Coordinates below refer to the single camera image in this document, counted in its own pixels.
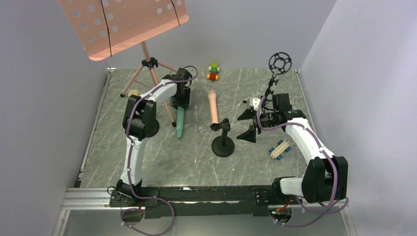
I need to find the green toy microphone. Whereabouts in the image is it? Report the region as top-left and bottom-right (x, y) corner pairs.
(176, 106), (185, 139)

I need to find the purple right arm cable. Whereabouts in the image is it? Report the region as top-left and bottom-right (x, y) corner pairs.
(256, 96), (349, 228)

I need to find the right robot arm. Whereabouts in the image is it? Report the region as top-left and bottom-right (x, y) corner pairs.
(237, 93), (348, 203)

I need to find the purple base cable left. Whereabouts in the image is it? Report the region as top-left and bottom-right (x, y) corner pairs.
(120, 195), (176, 236)

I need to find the pink toy microphone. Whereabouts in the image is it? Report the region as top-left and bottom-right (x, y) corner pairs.
(208, 90), (219, 123)

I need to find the green red brick car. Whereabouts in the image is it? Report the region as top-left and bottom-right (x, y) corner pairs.
(207, 63), (220, 81)

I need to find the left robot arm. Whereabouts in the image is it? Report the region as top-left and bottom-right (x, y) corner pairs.
(116, 68), (194, 199)

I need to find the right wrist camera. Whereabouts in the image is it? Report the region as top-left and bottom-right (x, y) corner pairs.
(247, 97), (261, 111)

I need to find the yellow toy microphone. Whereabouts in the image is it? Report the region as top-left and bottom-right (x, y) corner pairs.
(128, 89), (141, 98)

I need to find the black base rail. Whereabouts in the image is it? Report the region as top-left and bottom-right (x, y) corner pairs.
(109, 185), (295, 219)

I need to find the pink music stand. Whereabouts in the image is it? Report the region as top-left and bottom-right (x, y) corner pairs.
(57, 0), (190, 128)

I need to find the beige blue brick car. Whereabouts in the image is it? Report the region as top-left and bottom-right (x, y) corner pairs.
(269, 140), (291, 160)

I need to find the black mic stand with clip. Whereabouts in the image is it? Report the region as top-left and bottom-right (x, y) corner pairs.
(210, 118), (235, 157)

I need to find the black shock-mount boom stand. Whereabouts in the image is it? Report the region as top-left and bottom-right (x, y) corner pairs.
(243, 52), (292, 110)

